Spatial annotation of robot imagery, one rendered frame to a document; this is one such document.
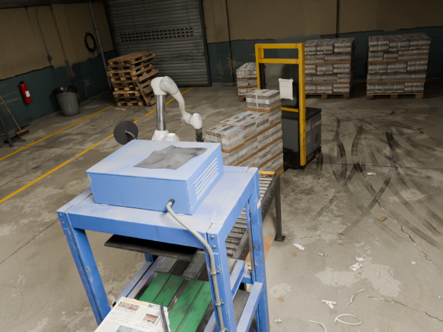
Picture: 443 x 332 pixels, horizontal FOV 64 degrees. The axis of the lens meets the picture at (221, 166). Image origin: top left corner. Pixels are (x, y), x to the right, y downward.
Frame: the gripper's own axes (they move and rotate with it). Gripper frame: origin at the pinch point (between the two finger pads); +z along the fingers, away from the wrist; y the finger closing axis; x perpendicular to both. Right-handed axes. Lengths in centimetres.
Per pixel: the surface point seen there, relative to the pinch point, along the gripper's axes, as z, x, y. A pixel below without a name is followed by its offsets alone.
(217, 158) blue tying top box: -72, 130, -150
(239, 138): 1, -47, -20
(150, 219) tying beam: -59, 179, -147
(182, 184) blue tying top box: -76, 166, -160
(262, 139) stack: 21, -96, -18
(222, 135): -8.4, -26.7, -10.8
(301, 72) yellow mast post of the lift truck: -53, -168, -37
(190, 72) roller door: 47, -534, 568
